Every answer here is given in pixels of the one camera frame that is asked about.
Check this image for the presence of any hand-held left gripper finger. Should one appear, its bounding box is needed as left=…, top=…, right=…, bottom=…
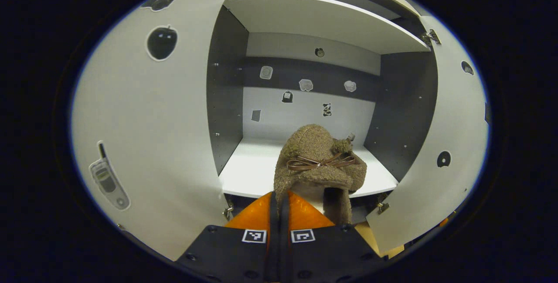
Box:
left=280, top=189, right=388, bottom=283
left=174, top=191, right=280, bottom=283

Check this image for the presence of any brown fuzzy shoe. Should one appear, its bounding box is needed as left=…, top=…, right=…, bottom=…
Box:
left=274, top=124, right=367, bottom=225

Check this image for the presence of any white shoe cabinet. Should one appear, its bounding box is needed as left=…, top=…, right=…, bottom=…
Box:
left=207, top=0, right=439, bottom=225

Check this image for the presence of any white apple sticker cabinet door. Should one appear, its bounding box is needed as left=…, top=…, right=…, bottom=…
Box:
left=71, top=0, right=245, bottom=262

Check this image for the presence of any white cat sticker cabinet door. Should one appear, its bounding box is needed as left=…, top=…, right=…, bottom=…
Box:
left=366, top=15, right=490, bottom=253

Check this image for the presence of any white cabinet shelf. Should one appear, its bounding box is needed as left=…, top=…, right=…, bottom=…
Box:
left=223, top=0, right=431, bottom=55

